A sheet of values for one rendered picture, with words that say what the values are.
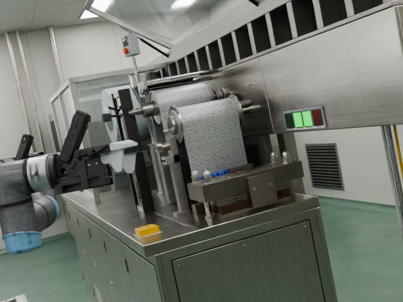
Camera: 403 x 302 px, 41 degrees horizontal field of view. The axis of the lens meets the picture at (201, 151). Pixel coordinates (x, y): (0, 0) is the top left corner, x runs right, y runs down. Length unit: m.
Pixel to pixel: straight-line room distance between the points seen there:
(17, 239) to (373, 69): 1.00
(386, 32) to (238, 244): 0.84
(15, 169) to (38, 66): 6.44
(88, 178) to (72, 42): 6.61
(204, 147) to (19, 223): 1.03
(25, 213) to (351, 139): 4.76
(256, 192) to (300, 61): 0.47
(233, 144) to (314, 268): 0.55
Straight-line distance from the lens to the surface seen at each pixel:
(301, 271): 1.99
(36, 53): 7.61
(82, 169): 1.12
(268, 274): 1.92
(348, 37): 1.61
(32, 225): 1.19
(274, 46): 1.98
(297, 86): 1.87
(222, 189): 1.87
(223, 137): 2.08
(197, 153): 2.04
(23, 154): 2.22
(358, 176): 5.73
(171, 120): 2.05
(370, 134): 5.43
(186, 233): 1.78
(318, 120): 1.78
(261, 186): 1.91
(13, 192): 1.18
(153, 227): 1.87
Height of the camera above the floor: 1.27
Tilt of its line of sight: 4 degrees down
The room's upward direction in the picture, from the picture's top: 12 degrees counter-clockwise
